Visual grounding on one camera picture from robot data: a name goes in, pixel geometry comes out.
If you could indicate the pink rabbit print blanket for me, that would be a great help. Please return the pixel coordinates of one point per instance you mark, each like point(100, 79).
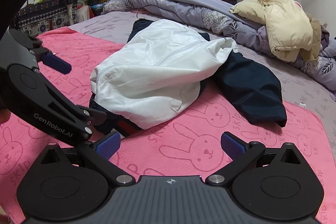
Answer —
point(183, 140)

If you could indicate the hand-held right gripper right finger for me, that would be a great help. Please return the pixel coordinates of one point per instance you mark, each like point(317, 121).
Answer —
point(232, 145)

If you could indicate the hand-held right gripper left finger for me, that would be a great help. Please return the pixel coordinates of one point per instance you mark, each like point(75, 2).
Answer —
point(109, 145)

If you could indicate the purple floral quilt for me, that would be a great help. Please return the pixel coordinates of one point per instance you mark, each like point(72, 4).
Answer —
point(199, 6)

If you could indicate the brown garment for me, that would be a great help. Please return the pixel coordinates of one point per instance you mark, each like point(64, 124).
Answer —
point(316, 29)

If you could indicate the cream puffer jacket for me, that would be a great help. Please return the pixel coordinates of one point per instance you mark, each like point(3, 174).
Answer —
point(283, 19)

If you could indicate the white and navy jacket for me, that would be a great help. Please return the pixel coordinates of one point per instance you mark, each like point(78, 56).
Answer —
point(157, 69)

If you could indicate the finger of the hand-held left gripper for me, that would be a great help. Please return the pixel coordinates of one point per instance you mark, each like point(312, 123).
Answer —
point(90, 119)
point(56, 62)

